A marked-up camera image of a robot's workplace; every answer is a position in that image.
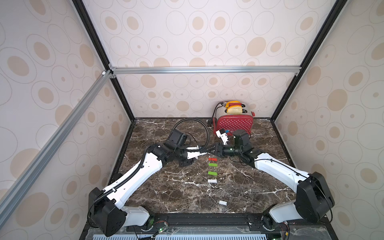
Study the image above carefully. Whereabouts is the left black frame post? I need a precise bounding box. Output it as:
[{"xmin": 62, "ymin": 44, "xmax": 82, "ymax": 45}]
[{"xmin": 71, "ymin": 0, "xmax": 135, "ymax": 122}]

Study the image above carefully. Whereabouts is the horizontal aluminium rail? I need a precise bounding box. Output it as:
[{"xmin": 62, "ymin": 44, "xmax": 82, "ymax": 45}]
[{"xmin": 105, "ymin": 66, "xmax": 302, "ymax": 75}]

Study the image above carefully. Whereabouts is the left diagonal aluminium rail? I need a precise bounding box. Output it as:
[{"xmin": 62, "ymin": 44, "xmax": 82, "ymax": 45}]
[{"xmin": 1, "ymin": 70, "xmax": 112, "ymax": 227}]

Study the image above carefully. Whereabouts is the yellow toast slice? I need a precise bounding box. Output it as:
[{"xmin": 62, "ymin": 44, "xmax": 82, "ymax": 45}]
[
  {"xmin": 226, "ymin": 101, "xmax": 242, "ymax": 108},
  {"xmin": 226, "ymin": 105, "xmax": 243, "ymax": 115}
]

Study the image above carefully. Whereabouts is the red toaster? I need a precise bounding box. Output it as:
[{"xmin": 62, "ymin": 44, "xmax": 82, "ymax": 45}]
[{"xmin": 212, "ymin": 103, "xmax": 255, "ymax": 136}]

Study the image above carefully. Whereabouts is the yellow toast back slice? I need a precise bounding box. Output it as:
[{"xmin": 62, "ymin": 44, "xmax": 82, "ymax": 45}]
[{"xmin": 226, "ymin": 101, "xmax": 242, "ymax": 108}]

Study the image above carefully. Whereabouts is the black toaster power cable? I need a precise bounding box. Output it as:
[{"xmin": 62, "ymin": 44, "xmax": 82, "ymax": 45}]
[{"xmin": 206, "ymin": 102, "xmax": 225, "ymax": 127}]

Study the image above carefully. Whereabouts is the right black frame post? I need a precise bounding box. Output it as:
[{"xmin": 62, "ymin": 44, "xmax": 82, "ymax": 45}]
[{"xmin": 271, "ymin": 0, "xmax": 348, "ymax": 123}]

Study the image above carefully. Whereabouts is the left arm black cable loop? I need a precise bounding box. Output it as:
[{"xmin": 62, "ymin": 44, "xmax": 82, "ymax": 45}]
[{"xmin": 170, "ymin": 117, "xmax": 210, "ymax": 152}]

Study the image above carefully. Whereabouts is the yellow toast front slice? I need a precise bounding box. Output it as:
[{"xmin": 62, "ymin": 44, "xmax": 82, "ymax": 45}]
[{"xmin": 226, "ymin": 105, "xmax": 243, "ymax": 115}]

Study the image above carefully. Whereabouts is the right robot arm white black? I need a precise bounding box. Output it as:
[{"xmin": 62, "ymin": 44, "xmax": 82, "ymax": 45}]
[{"xmin": 207, "ymin": 130, "xmax": 335, "ymax": 231}]

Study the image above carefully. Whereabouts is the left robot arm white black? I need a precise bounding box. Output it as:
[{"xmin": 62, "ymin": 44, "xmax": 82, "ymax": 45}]
[{"xmin": 87, "ymin": 130, "xmax": 200, "ymax": 237}]

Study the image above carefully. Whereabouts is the black frame post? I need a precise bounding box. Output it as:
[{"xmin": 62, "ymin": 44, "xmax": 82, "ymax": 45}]
[
  {"xmin": 71, "ymin": 0, "xmax": 135, "ymax": 122},
  {"xmin": 271, "ymin": 0, "xmax": 348, "ymax": 123}
]

